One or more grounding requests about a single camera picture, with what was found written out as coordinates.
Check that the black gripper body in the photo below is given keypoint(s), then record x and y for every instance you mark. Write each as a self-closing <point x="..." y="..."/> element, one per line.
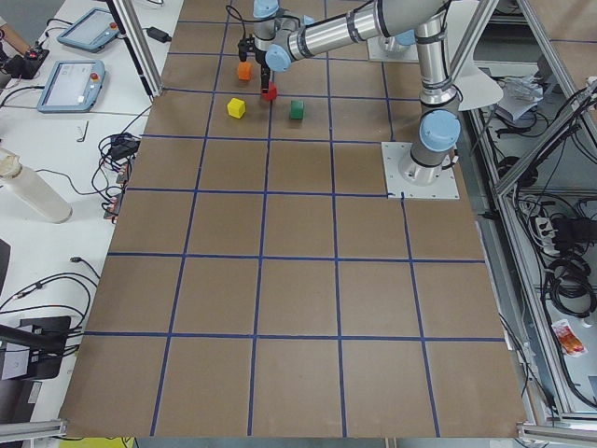
<point x="264" y="75"/>

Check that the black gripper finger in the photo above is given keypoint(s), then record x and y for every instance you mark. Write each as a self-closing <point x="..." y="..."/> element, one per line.
<point x="264" y="78"/>

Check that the red wooden block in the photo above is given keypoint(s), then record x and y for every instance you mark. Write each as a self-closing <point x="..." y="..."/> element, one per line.
<point x="271" y="93"/>

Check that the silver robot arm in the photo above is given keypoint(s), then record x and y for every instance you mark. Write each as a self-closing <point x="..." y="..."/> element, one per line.
<point x="397" y="43"/>
<point x="440" y="36"/>

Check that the orange wooden block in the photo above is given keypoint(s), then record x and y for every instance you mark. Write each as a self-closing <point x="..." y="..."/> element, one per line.
<point x="244" y="71"/>

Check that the yellow wooden block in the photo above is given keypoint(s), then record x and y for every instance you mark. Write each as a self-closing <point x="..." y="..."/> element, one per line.
<point x="236" y="108"/>

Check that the green wooden block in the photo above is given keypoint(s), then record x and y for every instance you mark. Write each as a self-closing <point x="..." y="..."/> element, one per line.
<point x="296" y="110"/>

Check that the black power adapter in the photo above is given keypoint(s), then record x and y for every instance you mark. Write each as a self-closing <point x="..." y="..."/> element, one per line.
<point x="158" y="35"/>

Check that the far teach pendant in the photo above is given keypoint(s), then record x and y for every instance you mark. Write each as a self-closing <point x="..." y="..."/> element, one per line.
<point x="92" y="32"/>

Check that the teach pendant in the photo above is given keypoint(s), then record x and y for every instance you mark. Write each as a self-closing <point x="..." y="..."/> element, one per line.
<point x="92" y="32"/>
<point x="72" y="87"/>

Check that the near teach pendant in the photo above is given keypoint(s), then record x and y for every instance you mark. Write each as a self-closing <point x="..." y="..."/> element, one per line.
<point x="72" y="87"/>

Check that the allen key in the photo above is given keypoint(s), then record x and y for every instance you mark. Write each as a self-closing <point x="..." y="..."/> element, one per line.
<point x="83" y="132"/>

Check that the white cylinder bottle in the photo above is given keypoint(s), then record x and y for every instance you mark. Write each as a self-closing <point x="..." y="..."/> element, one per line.
<point x="32" y="189"/>

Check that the red snack packet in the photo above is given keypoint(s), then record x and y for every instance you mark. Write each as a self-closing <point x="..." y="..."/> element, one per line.
<point x="570" y="343"/>

